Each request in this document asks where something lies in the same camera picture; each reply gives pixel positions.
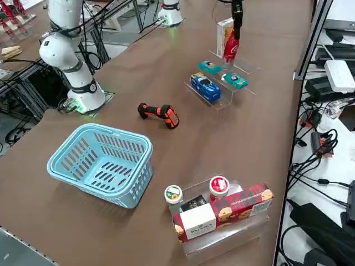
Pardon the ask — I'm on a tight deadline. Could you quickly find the aluminium frame post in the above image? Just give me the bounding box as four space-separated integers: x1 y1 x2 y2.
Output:
293 0 334 81

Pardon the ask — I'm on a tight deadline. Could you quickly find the clear acrylic stepped shelf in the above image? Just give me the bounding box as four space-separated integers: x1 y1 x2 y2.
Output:
184 49 261 116
168 174 271 257

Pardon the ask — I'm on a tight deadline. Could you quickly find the black power brick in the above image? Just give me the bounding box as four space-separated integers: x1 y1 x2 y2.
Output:
305 77 336 96

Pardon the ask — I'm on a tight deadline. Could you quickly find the light blue shopping basket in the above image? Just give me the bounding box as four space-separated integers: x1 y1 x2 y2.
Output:
46 123 154 209

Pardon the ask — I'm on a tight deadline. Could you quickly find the red lid canister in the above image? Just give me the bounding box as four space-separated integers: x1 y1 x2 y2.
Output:
209 176 231 202

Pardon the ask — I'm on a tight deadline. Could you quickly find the blue Oreo cookie box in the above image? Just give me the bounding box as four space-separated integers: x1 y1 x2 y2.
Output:
190 72 221 101

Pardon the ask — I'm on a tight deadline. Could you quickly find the white yellow cookie box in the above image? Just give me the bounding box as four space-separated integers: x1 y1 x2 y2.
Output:
216 18 235 58

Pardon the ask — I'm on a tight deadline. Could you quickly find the teal snack packet cartoon girl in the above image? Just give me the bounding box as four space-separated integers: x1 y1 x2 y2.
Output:
222 72 250 90

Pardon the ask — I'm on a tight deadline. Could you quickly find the red Coca-Cola bottle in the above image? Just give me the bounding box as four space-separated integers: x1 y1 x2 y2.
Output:
221 27 241 70

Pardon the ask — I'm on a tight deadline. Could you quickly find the teal snack packet orange print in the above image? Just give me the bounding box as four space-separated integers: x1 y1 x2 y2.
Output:
197 60 224 74

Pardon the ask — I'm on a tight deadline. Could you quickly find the wooden block stack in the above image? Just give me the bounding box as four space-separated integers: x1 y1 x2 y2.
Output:
1 45 23 59

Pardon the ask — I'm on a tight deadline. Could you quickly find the white Walkers box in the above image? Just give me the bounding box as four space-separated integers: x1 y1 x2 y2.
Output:
179 202 217 241

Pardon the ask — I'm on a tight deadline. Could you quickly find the red tartan cookie box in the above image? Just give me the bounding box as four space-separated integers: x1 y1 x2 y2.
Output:
171 182 275 244

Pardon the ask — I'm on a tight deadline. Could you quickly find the small black box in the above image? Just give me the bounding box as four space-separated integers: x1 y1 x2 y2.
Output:
180 195 209 213

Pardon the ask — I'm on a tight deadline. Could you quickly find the metal mounting plate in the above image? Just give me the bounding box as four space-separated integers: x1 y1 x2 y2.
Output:
82 90 116 116

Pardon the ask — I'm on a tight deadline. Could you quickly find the black bag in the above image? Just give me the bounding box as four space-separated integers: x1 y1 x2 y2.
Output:
290 202 355 266

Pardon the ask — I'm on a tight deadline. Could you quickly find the white plastic box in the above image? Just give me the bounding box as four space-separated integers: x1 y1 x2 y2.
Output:
323 59 355 94

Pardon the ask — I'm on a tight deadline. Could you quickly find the orange black barcode scanner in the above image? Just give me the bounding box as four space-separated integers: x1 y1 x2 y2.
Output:
138 102 180 130

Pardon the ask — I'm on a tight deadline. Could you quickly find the black cable with inline box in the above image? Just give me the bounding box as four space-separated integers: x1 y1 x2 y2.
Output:
288 163 352 189

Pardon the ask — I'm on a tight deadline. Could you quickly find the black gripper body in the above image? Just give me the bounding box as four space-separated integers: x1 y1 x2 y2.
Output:
231 0 245 14

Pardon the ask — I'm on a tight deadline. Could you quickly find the green white lid canister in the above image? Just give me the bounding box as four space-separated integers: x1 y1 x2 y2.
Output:
164 185 184 216

